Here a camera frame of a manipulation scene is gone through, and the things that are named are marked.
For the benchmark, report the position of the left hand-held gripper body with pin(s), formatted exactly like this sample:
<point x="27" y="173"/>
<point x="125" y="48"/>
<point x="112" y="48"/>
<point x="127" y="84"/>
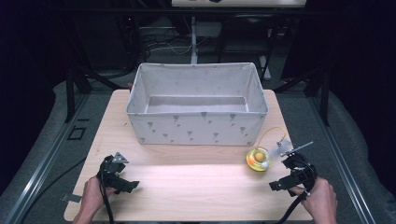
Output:
<point x="110" y="168"/>

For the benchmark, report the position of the black metal stand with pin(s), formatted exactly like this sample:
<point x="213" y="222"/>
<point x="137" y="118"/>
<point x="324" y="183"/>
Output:
<point x="323" y="93"/>
<point x="71" y="93"/>

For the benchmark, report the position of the metal floor rail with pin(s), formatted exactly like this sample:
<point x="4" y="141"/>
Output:
<point x="40" y="168"/>
<point x="339" y="161"/>

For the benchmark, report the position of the person's left hand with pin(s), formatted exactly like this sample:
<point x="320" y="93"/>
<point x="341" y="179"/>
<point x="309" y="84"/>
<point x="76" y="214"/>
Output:
<point x="91" y="196"/>

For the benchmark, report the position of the person's right hand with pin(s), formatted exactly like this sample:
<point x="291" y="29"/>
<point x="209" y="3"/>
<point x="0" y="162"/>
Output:
<point x="320" y="200"/>

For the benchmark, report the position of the black chair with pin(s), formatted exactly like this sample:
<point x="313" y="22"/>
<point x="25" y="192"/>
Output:
<point x="246" y="40"/>

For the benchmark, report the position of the white desk leg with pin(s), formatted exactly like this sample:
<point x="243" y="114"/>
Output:
<point x="194" y="40"/>

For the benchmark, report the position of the grey tape strip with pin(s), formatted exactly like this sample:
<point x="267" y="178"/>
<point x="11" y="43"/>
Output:
<point x="71" y="197"/>

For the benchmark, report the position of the grey patterned fabric storage box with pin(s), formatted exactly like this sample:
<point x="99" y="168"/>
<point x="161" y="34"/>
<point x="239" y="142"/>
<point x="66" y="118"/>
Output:
<point x="196" y="129"/>

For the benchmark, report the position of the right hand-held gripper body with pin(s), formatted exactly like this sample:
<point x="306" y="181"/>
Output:
<point x="303" y="172"/>

